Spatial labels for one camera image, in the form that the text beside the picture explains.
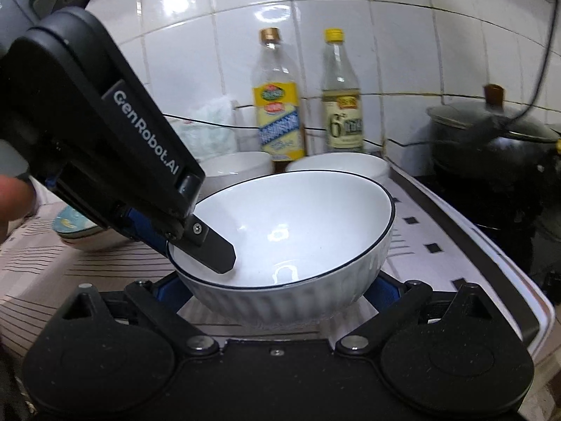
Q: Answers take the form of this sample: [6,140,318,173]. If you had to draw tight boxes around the white bowl with dark rim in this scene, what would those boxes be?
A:
[285,153,391,187]
[195,151,273,205]
[167,171,396,329]

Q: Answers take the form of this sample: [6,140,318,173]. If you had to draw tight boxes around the black cooking pot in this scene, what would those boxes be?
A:
[427,83,561,190]

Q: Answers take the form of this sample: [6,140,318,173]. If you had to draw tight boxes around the pink bunny print plate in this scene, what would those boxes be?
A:
[59,226,132,254]

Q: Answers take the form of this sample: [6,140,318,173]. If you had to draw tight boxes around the yellow label oil bottle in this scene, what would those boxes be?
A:
[253,27,306,174]

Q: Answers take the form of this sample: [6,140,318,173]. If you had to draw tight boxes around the clear vinegar bottle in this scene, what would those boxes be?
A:
[321,28,365,154]

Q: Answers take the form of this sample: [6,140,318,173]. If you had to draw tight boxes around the black stove top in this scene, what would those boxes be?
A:
[414,171,561,303]

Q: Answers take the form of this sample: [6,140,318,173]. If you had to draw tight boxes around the blue fried egg plate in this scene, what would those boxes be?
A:
[55,205,110,235]

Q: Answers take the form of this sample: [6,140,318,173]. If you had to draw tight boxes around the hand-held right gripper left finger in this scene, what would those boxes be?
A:
[61,272,222,356]

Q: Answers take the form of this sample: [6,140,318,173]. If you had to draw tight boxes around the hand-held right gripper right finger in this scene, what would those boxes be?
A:
[335,272,496,356]

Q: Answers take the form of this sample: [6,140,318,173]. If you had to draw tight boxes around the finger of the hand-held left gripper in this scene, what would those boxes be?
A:
[111,204,170,253]
[167,215,237,275]

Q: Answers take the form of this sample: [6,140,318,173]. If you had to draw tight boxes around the black hanging cable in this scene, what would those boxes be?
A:
[495,9,561,121]

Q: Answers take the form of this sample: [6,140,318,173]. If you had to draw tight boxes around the black charger cable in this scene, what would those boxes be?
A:
[163,113,327,132]

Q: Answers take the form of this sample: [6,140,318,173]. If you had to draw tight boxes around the white plastic bag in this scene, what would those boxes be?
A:
[177,94,239,163]

